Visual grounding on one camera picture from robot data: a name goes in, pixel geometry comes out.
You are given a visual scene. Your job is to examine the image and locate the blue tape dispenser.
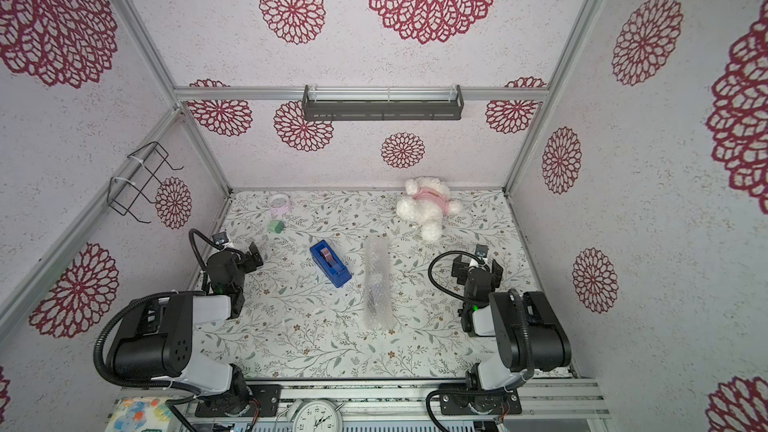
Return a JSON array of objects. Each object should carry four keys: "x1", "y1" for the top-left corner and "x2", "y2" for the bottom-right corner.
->
[{"x1": 310, "y1": 240, "x2": 352, "y2": 288}]

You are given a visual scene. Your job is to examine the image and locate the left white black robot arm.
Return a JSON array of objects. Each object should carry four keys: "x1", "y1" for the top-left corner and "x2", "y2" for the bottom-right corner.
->
[{"x1": 93, "y1": 229, "x2": 264, "y2": 416}]

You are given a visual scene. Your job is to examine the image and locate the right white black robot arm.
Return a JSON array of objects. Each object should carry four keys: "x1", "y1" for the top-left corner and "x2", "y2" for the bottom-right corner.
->
[{"x1": 425, "y1": 246, "x2": 572, "y2": 431}]

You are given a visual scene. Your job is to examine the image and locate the white teddy bear pink shirt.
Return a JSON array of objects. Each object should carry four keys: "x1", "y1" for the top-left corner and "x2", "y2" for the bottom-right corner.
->
[{"x1": 395, "y1": 177, "x2": 463, "y2": 243}]

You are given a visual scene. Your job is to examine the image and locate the colourful patterned box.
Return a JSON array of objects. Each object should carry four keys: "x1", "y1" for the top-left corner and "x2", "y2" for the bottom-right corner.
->
[{"x1": 104, "y1": 396, "x2": 180, "y2": 432}]

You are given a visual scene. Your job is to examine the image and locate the white analog clock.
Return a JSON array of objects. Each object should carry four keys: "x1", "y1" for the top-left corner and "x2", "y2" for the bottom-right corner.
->
[{"x1": 292, "y1": 399, "x2": 343, "y2": 432}]

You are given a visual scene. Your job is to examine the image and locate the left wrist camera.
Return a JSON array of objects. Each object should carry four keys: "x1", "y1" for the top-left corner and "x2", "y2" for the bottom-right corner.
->
[{"x1": 212, "y1": 231, "x2": 230, "y2": 249}]

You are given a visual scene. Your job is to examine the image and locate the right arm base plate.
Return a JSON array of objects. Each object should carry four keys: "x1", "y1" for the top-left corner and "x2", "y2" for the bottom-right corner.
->
[{"x1": 438, "y1": 383, "x2": 522, "y2": 416}]

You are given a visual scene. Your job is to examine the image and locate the black wire wall rack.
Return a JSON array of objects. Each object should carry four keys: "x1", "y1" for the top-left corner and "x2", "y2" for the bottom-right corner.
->
[{"x1": 106, "y1": 141, "x2": 184, "y2": 225}]

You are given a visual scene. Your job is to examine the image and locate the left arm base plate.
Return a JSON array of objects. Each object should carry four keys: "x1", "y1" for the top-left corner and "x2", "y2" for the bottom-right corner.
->
[{"x1": 194, "y1": 384, "x2": 282, "y2": 418}]

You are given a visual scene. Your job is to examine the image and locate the black wall shelf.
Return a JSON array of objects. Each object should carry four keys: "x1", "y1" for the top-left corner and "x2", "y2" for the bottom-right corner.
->
[{"x1": 301, "y1": 85, "x2": 465, "y2": 122}]

